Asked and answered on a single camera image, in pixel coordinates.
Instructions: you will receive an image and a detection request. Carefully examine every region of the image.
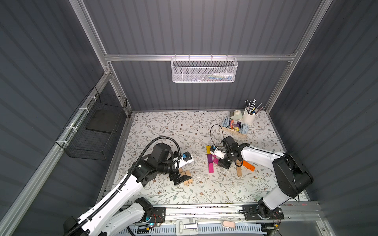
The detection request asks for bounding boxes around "orange block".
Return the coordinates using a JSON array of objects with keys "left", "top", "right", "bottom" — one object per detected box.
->
[{"left": 243, "top": 160, "right": 256, "bottom": 172}]

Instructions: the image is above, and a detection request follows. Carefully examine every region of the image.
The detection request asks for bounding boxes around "natural wood block pair upper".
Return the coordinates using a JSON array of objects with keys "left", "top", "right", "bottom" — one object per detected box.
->
[{"left": 179, "top": 168, "right": 192, "bottom": 177}]

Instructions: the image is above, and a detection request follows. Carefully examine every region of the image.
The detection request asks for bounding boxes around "pink eraser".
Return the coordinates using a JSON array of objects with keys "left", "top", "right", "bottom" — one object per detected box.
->
[{"left": 221, "top": 220, "right": 236, "bottom": 229}]

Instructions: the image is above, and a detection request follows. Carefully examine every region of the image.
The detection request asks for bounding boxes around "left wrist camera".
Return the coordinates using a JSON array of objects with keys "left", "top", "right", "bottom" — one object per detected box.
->
[{"left": 179, "top": 151, "right": 194, "bottom": 168}]

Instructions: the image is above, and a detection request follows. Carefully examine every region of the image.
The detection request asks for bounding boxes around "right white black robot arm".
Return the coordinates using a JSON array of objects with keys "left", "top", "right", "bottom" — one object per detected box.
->
[{"left": 210, "top": 136, "right": 314, "bottom": 218}]

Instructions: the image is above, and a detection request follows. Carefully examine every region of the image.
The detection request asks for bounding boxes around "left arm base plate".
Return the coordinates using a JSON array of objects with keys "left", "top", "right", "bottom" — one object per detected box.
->
[{"left": 137, "top": 207, "right": 166, "bottom": 224}]

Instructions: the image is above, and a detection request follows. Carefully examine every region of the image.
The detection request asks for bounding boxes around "black wire side basket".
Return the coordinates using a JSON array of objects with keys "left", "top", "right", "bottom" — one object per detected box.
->
[{"left": 56, "top": 89, "right": 128, "bottom": 161}]

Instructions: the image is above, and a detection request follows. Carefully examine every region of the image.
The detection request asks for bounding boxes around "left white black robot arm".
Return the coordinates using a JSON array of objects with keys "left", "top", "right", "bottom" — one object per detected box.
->
[{"left": 64, "top": 136, "right": 194, "bottom": 236}]

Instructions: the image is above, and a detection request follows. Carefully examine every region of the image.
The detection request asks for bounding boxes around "white wire wall basket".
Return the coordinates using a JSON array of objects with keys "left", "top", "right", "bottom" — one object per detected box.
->
[{"left": 170, "top": 56, "right": 238, "bottom": 83}]

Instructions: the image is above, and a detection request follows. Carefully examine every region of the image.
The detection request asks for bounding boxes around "purple block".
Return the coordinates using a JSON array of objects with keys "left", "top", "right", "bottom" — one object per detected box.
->
[{"left": 207, "top": 154, "right": 213, "bottom": 164}]

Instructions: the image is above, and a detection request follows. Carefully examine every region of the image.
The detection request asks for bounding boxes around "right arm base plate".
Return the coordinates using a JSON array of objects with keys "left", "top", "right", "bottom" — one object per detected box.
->
[{"left": 238, "top": 204, "right": 284, "bottom": 220}]

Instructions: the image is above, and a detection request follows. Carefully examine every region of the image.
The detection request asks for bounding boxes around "natural wood block pair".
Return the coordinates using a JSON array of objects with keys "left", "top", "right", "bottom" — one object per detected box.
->
[
  {"left": 179, "top": 168, "right": 192, "bottom": 177},
  {"left": 183, "top": 175, "right": 193, "bottom": 186}
]

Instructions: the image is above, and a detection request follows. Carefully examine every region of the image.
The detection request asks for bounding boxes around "white pen cup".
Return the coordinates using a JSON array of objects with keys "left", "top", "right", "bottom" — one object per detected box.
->
[{"left": 242, "top": 110, "right": 257, "bottom": 125}]

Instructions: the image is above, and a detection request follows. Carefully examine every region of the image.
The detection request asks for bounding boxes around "white tape roll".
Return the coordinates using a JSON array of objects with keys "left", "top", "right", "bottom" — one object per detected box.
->
[{"left": 230, "top": 110, "right": 243, "bottom": 121}]

